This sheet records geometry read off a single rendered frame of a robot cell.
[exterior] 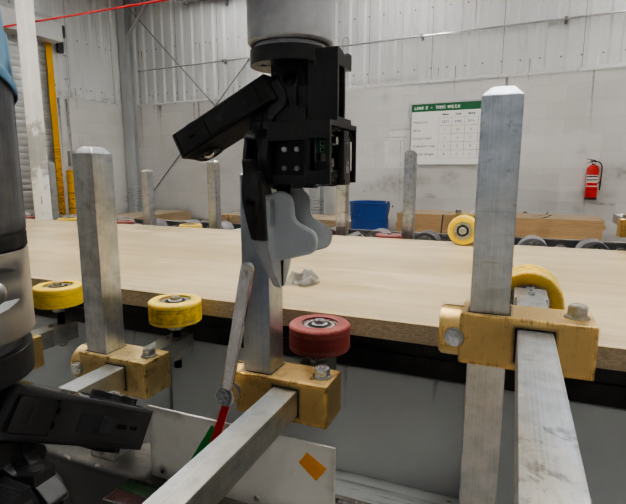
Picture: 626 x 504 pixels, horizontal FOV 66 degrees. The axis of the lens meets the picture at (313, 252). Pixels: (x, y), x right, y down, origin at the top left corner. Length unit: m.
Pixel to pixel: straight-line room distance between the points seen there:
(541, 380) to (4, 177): 0.33
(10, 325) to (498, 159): 0.39
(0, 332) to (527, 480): 0.24
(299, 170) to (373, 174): 7.65
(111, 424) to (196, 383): 0.63
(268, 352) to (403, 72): 7.61
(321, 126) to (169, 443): 0.46
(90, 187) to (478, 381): 0.52
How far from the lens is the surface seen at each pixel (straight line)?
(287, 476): 0.62
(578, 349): 0.49
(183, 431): 0.67
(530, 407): 0.34
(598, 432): 0.77
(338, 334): 0.61
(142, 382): 0.69
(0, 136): 0.23
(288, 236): 0.43
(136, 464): 0.77
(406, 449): 0.82
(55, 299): 0.92
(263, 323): 0.56
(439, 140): 7.76
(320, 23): 0.44
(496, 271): 0.48
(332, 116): 0.42
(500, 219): 0.47
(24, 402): 0.26
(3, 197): 0.23
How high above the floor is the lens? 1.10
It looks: 10 degrees down
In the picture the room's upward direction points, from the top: straight up
